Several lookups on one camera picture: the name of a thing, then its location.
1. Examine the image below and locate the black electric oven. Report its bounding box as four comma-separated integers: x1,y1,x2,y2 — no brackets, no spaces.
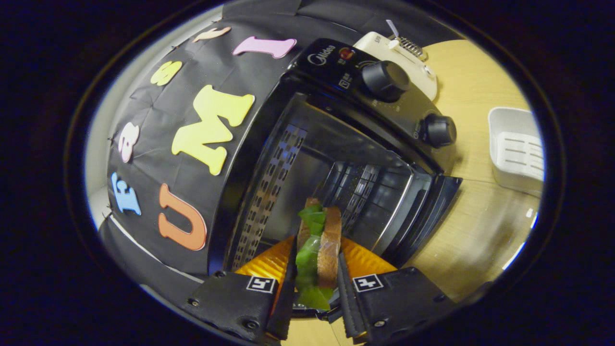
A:
207,37,463,290

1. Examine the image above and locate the lettuce sandwich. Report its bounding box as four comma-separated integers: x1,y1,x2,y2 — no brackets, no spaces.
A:
294,197,343,311

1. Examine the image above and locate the black backdrop cloth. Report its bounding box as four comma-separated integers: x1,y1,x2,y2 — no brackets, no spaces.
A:
98,0,462,289

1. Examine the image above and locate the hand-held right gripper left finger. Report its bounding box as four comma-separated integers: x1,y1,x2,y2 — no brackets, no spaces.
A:
184,235,299,343

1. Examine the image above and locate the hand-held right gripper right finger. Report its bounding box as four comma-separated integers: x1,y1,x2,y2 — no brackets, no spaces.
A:
336,237,458,345

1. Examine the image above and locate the white toaster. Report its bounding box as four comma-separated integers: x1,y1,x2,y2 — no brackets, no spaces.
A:
353,31,439,102

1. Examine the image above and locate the white plastic tray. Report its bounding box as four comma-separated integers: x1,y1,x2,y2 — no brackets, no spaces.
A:
488,107,546,198

